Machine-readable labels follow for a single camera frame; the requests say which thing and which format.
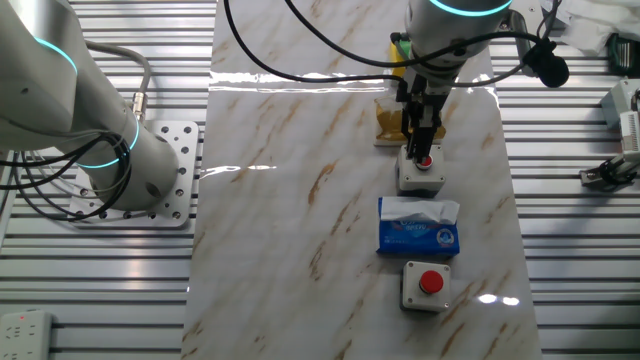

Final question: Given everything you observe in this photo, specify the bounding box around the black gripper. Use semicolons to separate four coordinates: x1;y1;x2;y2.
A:
398;67;454;167

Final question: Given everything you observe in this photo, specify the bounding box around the grey box small red button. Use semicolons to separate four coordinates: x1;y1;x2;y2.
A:
395;143;447;197

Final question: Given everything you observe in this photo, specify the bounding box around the yellow box green button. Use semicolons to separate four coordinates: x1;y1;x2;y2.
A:
388;31;414;79

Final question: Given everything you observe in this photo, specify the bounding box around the grey box large red button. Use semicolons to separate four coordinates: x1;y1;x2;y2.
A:
399;259;452;314

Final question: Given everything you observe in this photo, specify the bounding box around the gold tissue pack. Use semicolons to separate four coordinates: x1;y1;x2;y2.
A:
373;89;447;147

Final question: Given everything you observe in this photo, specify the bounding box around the blue tissue pack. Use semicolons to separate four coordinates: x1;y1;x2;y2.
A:
375;195;461;259

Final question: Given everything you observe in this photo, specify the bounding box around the white marble pattern mat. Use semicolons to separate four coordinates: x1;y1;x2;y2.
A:
180;0;544;360

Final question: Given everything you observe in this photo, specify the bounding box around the black metal clamp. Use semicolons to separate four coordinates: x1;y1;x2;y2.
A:
579;152;640;191

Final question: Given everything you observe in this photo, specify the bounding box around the light grey equipment box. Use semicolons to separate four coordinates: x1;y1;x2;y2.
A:
599;77;640;131

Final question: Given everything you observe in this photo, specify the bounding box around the white plastic sheet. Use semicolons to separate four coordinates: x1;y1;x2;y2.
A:
542;0;640;56

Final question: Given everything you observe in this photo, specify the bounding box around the green black device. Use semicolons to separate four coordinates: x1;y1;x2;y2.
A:
607;33;640;79

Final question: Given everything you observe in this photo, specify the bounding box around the white power strip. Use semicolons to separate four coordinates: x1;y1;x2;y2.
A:
0;308;55;360

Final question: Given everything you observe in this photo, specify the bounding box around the long black arm cable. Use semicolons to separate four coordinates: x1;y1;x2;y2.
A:
283;0;556;71
222;0;407;85

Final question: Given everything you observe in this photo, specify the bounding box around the black velcro cable wrap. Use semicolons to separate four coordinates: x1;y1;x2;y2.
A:
522;39;571;89

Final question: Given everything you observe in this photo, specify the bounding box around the silver ribbed camera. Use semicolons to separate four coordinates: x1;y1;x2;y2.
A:
619;110;640;161

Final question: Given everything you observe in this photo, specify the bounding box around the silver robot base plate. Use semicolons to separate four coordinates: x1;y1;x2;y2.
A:
67;119;201;229

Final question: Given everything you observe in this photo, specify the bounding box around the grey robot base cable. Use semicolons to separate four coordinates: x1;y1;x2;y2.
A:
84;40;154;124

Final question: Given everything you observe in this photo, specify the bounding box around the black base cable bundle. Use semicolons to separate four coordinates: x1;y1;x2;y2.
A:
0;132;134;224

